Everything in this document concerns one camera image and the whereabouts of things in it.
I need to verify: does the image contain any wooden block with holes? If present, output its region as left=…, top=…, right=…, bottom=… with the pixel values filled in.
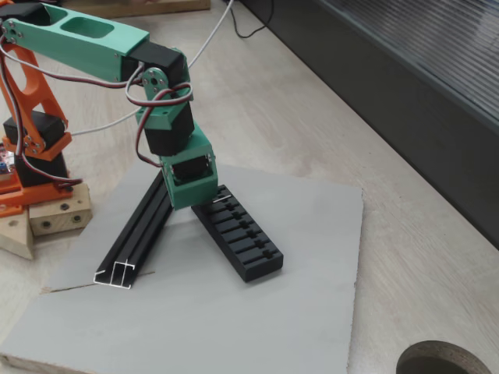
left=29, top=183, right=93, bottom=237

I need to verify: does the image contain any grey board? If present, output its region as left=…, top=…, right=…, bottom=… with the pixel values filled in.
left=0, top=155, right=364, bottom=374

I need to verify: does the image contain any wooden board strip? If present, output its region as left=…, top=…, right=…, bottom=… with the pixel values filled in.
left=60, top=0, right=211, bottom=17

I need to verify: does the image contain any black aluminium profile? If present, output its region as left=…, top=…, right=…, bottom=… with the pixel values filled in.
left=93, top=169, right=175, bottom=290

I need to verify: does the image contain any black slotted plastic block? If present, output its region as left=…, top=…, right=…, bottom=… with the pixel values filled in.
left=189, top=185, right=285, bottom=283

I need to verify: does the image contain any pale wooden wedge block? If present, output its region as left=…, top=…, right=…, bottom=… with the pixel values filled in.
left=0, top=206, right=35, bottom=261

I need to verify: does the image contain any red controller board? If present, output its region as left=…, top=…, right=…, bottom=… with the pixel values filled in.
left=0, top=146, right=16, bottom=182

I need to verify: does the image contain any white USB cable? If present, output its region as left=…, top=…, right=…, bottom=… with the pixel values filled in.
left=69, top=0, right=237, bottom=137

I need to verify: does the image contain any black power cable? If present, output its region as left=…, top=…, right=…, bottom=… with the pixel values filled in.
left=229, top=0, right=274, bottom=39

